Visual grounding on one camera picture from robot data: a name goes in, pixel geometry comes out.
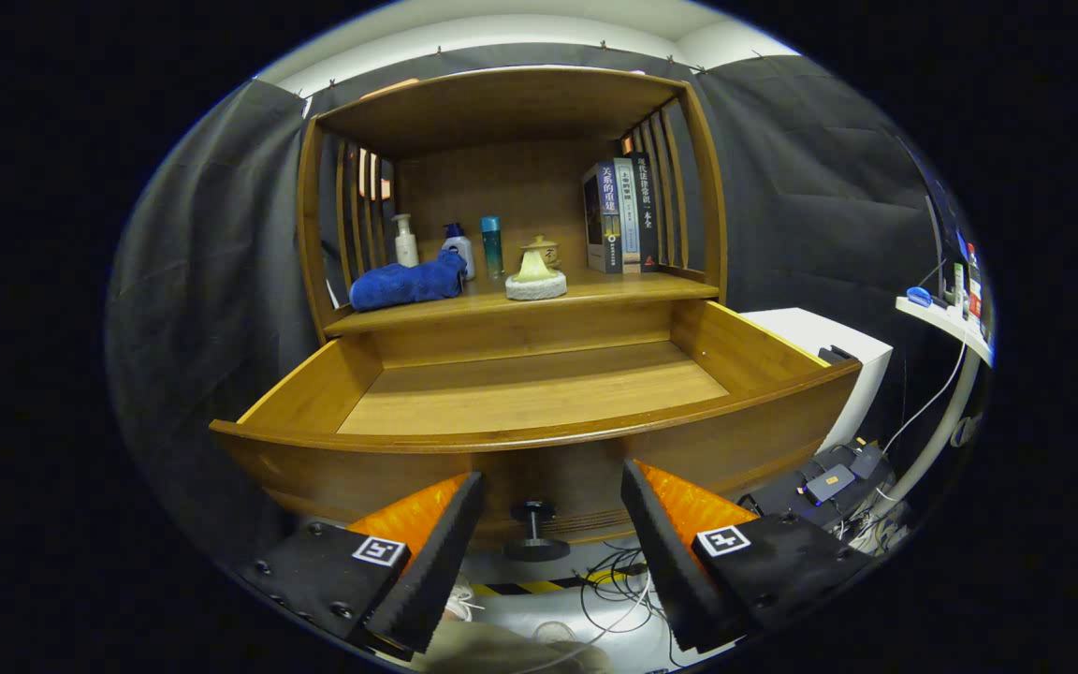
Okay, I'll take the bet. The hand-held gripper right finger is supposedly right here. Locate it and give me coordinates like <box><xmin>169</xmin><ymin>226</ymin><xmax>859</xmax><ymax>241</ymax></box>
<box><xmin>620</xmin><ymin>459</ymin><xmax>877</xmax><ymax>654</ymax></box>

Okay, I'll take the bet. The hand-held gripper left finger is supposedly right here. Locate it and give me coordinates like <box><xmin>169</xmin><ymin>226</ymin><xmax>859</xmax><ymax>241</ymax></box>
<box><xmin>235</xmin><ymin>471</ymin><xmax>486</xmax><ymax>656</ymax></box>

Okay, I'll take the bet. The wooden drawer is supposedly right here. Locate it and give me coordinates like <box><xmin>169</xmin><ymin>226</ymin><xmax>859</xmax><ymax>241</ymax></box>
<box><xmin>210</xmin><ymin>300</ymin><xmax>864</xmax><ymax>564</ymax></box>

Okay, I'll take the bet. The white round pad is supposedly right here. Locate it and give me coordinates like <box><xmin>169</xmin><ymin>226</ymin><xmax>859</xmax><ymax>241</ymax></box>
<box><xmin>504</xmin><ymin>271</ymin><xmax>569</xmax><ymax>302</ymax></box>

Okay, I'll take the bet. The pale yellow cone item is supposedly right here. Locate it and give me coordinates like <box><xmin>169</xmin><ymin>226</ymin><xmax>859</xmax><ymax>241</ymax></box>
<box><xmin>513</xmin><ymin>250</ymin><xmax>558</xmax><ymax>283</ymax></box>

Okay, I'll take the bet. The wooden countertop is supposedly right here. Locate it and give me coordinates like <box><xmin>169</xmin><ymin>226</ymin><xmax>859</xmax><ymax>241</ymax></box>
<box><xmin>324</xmin><ymin>267</ymin><xmax>721</xmax><ymax>337</ymax></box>

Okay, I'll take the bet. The wooden cabinet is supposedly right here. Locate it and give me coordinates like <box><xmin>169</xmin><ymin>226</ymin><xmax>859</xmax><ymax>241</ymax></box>
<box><xmin>296</xmin><ymin>66</ymin><xmax>729</xmax><ymax>368</ymax></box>

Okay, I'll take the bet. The yellow black hazard tape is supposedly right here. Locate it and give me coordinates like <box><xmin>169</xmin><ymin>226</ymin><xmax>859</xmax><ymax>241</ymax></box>
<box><xmin>469</xmin><ymin>564</ymin><xmax>649</xmax><ymax>597</ymax></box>

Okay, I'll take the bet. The grey power adapter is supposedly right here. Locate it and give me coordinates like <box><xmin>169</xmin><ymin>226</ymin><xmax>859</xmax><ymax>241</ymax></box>
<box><xmin>805</xmin><ymin>464</ymin><xmax>857</xmax><ymax>506</ymax></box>

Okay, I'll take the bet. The blue towel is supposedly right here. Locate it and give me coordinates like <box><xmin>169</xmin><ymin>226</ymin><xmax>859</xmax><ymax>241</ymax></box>
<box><xmin>349</xmin><ymin>249</ymin><xmax>468</xmax><ymax>313</ymax></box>

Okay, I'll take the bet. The white box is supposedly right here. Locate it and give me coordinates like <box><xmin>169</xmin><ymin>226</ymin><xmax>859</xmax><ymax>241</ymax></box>
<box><xmin>742</xmin><ymin>307</ymin><xmax>895</xmax><ymax>452</ymax></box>

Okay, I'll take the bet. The white lotion bottle blue cap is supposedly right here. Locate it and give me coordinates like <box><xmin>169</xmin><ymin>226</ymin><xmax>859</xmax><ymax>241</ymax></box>
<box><xmin>442</xmin><ymin>223</ymin><xmax>476</xmax><ymax>282</ymax></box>

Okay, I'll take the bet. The white pump bottle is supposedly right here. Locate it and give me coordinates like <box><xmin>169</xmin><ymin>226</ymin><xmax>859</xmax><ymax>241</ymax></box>
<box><xmin>393</xmin><ymin>213</ymin><xmax>420</xmax><ymax>269</ymax></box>

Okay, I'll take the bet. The teal bottle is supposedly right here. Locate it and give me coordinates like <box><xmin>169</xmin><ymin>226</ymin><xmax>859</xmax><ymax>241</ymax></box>
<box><xmin>480</xmin><ymin>216</ymin><xmax>504</xmax><ymax>280</ymax></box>

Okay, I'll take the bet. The beige ceramic lidded cup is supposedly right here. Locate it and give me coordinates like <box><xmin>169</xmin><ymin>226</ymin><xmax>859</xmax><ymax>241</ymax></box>
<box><xmin>520</xmin><ymin>235</ymin><xmax>562</xmax><ymax>273</ymax></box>

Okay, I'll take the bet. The book with pale blue spine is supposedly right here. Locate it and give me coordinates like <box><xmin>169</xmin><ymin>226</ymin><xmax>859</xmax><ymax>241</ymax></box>
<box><xmin>616</xmin><ymin>157</ymin><xmax>642</xmax><ymax>273</ymax></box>

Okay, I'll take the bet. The book with black spine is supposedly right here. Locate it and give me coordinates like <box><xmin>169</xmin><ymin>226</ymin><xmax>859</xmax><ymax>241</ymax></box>
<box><xmin>634</xmin><ymin>153</ymin><xmax>661</xmax><ymax>273</ymax></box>

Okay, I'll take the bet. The book with dark picture cover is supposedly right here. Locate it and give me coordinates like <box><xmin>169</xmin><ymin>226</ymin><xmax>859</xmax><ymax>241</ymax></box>
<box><xmin>582</xmin><ymin>161</ymin><xmax>622</xmax><ymax>275</ymax></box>

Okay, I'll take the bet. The black backdrop cloth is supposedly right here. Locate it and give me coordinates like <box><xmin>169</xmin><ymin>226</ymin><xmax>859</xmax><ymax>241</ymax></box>
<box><xmin>109</xmin><ymin>42</ymin><xmax>963</xmax><ymax>563</ymax></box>

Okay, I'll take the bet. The white side table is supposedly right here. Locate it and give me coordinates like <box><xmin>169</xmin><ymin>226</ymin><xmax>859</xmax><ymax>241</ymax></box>
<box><xmin>874</xmin><ymin>281</ymin><xmax>995</xmax><ymax>511</ymax></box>

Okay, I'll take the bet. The black cable tangle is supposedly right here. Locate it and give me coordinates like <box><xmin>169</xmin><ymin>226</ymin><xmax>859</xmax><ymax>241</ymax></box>
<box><xmin>579</xmin><ymin>541</ymin><xmax>666</xmax><ymax>642</ymax></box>

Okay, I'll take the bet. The white cable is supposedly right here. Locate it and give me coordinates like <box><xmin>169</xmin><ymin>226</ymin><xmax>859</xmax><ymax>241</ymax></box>
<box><xmin>881</xmin><ymin>339</ymin><xmax>968</xmax><ymax>455</ymax></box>

